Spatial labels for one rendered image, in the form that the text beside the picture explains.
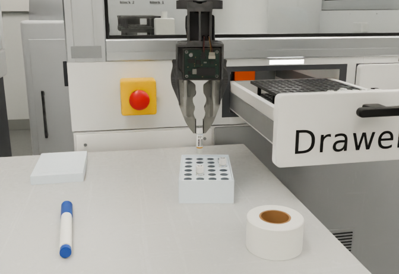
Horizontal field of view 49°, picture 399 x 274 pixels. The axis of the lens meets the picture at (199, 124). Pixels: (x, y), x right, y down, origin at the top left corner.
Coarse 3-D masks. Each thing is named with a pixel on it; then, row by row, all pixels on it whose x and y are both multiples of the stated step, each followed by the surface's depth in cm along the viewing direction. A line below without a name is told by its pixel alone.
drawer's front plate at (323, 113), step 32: (288, 96) 63; (320, 96) 64; (352, 96) 65; (384, 96) 66; (288, 128) 65; (320, 128) 66; (352, 128) 66; (384, 128) 68; (288, 160) 66; (320, 160) 67; (352, 160) 68
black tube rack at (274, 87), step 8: (256, 80) 95; (264, 80) 95; (272, 80) 96; (280, 80) 96; (288, 80) 96; (296, 80) 95; (304, 80) 95; (312, 80) 95; (320, 80) 96; (328, 80) 96; (264, 88) 86; (272, 88) 86; (280, 88) 86; (288, 88) 86; (296, 88) 86; (304, 88) 86; (312, 88) 86; (320, 88) 86; (328, 88) 86; (336, 88) 87; (352, 88) 86; (264, 96) 93; (272, 96) 93
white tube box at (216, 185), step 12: (192, 156) 78; (204, 156) 78; (216, 156) 78; (228, 156) 77; (180, 168) 71; (192, 168) 72; (204, 168) 72; (216, 168) 72; (228, 168) 72; (180, 180) 66; (192, 180) 66; (204, 180) 66; (216, 180) 66; (228, 180) 66; (180, 192) 67; (192, 192) 67; (204, 192) 67; (216, 192) 67; (228, 192) 67
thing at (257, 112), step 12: (240, 84) 98; (252, 84) 99; (348, 84) 94; (240, 96) 89; (252, 96) 82; (240, 108) 89; (252, 108) 81; (264, 108) 75; (252, 120) 81; (264, 120) 75; (264, 132) 75
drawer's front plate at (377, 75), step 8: (360, 64) 100; (368, 64) 100; (376, 64) 100; (384, 64) 100; (392, 64) 101; (360, 72) 100; (368, 72) 100; (376, 72) 100; (384, 72) 101; (392, 72) 101; (360, 80) 100; (368, 80) 100; (376, 80) 101; (384, 80) 101; (392, 80) 102; (368, 88) 101; (384, 88) 102; (392, 88) 102
